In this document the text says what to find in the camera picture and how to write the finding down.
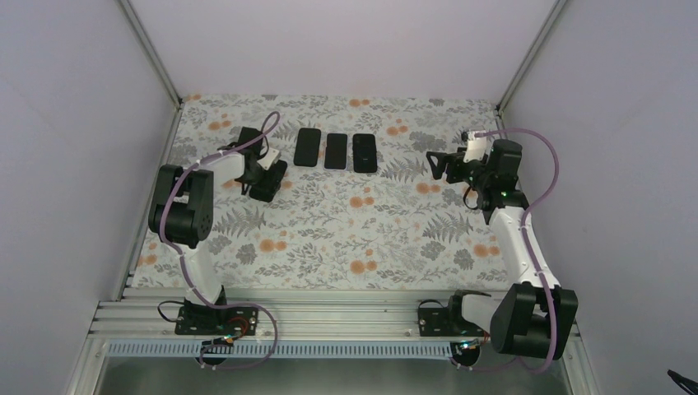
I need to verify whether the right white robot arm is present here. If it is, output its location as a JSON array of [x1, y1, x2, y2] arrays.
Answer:
[[418, 137, 579, 365]]

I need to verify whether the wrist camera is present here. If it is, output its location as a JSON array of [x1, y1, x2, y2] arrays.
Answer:
[[257, 147, 281, 170], [463, 130, 488, 163]]

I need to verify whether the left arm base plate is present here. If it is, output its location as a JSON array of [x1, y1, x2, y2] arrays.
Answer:
[[174, 304, 259, 337]]

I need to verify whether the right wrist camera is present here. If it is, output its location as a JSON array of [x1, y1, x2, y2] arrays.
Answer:
[[463, 130, 488, 163]]

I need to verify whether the black phone left row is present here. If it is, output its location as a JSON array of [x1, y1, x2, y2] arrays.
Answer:
[[293, 128, 322, 168]]

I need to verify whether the black phone right row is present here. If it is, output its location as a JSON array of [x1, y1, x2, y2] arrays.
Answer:
[[352, 133, 378, 174]]

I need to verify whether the aluminium rail frame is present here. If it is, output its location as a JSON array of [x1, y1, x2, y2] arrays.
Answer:
[[88, 287, 452, 341]]

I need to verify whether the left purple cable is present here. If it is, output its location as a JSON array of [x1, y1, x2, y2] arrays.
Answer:
[[155, 111, 282, 372]]

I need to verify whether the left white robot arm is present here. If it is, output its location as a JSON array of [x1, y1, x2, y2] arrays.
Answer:
[[148, 126, 287, 333]]

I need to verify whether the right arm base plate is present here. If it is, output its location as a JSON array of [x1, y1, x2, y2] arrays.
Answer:
[[417, 305, 484, 337]]

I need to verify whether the grey slotted cable duct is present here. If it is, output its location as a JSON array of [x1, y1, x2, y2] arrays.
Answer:
[[108, 339, 453, 360]]

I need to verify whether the teal phone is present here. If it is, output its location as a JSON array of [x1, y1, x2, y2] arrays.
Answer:
[[249, 160, 288, 202]]

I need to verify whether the black phone row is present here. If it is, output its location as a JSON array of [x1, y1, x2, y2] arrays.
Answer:
[[323, 133, 348, 170], [352, 133, 378, 174], [293, 128, 322, 168]]

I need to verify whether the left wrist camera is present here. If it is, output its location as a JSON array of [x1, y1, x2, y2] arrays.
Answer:
[[257, 147, 281, 170]]

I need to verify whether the black phone middle row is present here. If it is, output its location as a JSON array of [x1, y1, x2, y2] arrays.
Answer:
[[323, 133, 348, 170]]

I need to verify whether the floral table mat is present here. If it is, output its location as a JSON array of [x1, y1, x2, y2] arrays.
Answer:
[[132, 93, 514, 291]]

